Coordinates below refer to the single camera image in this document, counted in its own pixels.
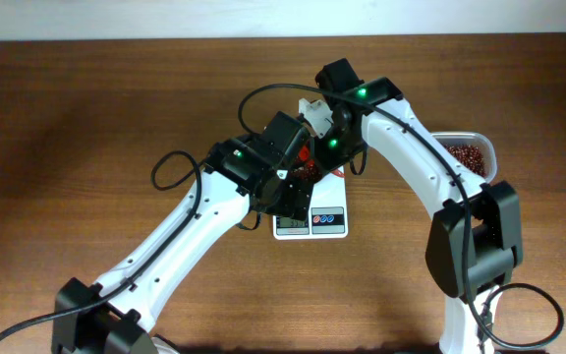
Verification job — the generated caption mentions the red beans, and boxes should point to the red beans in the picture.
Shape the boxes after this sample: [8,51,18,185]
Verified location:
[444,145,486,178]

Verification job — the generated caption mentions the black cable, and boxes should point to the black cable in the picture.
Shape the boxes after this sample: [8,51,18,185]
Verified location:
[0,149,201,354]
[236,82,566,351]

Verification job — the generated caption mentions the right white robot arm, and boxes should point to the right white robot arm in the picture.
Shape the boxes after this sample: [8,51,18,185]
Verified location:
[313,59,523,353]

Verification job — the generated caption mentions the orange measuring scoop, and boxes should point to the orange measuring scoop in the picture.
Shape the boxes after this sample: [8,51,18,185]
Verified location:
[294,147,321,181]

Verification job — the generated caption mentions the left black cable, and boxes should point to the left black cable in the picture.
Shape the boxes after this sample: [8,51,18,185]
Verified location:
[0,149,201,354]

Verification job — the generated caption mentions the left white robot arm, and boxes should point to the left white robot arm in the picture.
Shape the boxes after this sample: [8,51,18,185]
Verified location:
[51,112,313,354]

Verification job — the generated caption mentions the white kitchen scale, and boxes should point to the white kitchen scale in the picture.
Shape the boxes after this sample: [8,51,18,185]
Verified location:
[272,167,349,241]

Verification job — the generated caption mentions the clear plastic container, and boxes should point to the clear plastic container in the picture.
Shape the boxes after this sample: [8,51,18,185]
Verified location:
[431,132,497,184]

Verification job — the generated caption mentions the right black cable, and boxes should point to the right black cable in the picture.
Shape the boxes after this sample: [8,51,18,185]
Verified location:
[236,82,566,351]

